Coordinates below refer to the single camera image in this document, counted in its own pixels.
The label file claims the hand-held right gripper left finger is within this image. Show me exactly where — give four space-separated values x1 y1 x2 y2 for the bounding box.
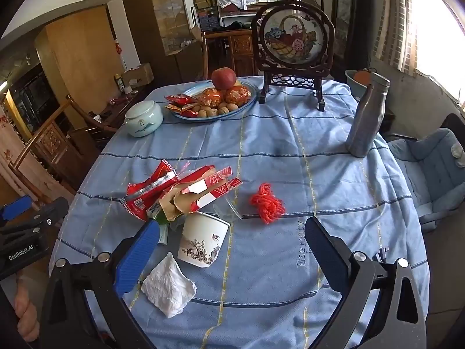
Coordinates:
39 219 161 349

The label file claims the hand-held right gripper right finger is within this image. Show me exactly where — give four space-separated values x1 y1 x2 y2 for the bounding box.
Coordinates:
304 217 427 349

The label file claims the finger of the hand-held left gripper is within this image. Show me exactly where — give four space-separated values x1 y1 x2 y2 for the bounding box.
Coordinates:
0 195 33 223
0 197 69 238

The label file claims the green white packet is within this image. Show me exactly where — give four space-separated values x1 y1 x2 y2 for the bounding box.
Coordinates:
147 204 169 244

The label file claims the white tissue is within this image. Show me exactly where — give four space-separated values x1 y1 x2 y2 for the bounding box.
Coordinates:
141 252 197 318

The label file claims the red yarn bundle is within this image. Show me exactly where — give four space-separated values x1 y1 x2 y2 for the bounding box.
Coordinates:
249 183 286 225

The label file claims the red snack wrapper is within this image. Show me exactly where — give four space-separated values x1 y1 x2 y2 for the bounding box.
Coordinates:
125 159 178 222

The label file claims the clear plastic cup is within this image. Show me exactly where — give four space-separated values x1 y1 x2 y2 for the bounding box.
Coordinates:
212 196 243 222

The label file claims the person's left hand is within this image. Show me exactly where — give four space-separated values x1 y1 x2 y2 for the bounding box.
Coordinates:
15 275 40 342

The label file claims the white floral curtain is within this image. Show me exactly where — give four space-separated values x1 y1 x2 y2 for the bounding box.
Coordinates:
0 111 77 208

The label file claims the white painted ceramic cup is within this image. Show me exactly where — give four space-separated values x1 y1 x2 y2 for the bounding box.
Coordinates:
177 211 231 269

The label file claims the carved wooden armchair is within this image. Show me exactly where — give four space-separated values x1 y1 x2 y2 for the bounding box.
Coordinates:
7 95 120 204

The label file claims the blue checked tablecloth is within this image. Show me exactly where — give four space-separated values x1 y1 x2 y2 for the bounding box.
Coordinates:
49 76 431 349

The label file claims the dark glass cabinet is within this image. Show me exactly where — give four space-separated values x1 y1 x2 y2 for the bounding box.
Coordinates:
7 63 60 131

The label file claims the pale green lidded jar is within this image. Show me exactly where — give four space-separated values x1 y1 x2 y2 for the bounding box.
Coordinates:
124 101 164 138

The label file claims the blue padded chair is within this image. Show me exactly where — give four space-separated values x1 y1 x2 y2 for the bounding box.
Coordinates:
385 127 465 233

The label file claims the grey metal bottle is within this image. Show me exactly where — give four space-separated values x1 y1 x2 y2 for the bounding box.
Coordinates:
345 72 391 158

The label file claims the pile of walnuts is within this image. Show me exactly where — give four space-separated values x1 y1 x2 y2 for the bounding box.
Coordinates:
194 102 240 118

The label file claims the large red candy packet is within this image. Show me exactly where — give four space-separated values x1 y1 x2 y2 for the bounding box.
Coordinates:
164 94 197 104

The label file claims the blue bucket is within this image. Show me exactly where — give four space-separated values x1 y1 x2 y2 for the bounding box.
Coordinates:
344 69 371 99

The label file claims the cardboard box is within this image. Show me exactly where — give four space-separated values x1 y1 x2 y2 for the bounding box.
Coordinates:
121 63 155 88

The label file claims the wrapped orange fruit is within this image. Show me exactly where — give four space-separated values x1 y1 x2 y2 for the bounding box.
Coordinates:
224 85 252 105
196 88 224 109

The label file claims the blue oval plate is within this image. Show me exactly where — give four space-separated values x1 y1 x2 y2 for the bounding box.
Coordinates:
171 81 258 120

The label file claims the red apple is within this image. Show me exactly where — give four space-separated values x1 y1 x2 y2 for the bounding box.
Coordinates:
211 67 238 90

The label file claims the round embroidered screen ornament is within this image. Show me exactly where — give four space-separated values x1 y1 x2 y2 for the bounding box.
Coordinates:
251 1 335 113

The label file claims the carved wooden desk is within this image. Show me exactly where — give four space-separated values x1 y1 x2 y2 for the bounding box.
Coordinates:
201 29 255 79

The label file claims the tall wooden display cabinet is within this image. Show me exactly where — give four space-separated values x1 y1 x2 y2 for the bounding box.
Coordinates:
120 0 204 84

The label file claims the checked window curtain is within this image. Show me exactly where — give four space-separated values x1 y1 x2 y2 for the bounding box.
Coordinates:
374 0 422 77

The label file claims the dark framed panel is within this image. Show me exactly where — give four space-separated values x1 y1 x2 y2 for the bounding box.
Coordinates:
332 0 358 59

